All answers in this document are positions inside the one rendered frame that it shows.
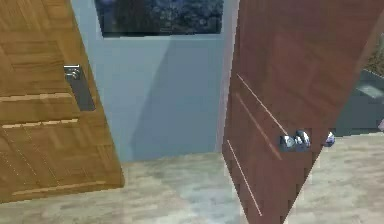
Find chrome door handle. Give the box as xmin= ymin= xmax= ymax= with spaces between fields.
xmin=279 ymin=129 xmax=312 ymax=153

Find chrome door knob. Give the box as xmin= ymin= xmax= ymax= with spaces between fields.
xmin=324 ymin=131 xmax=336 ymax=148

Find dark red-brown wooden door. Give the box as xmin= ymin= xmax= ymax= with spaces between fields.
xmin=221 ymin=0 xmax=384 ymax=224

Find dark window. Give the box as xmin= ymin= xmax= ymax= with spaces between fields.
xmin=94 ymin=0 xmax=225 ymax=38

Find dark grey cabinet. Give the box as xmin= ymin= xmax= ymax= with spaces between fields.
xmin=333 ymin=69 xmax=384 ymax=137

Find silver door handle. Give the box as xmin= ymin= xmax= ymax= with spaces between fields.
xmin=63 ymin=64 xmax=82 ymax=81

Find light brown wooden door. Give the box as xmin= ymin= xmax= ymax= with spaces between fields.
xmin=0 ymin=0 xmax=126 ymax=204

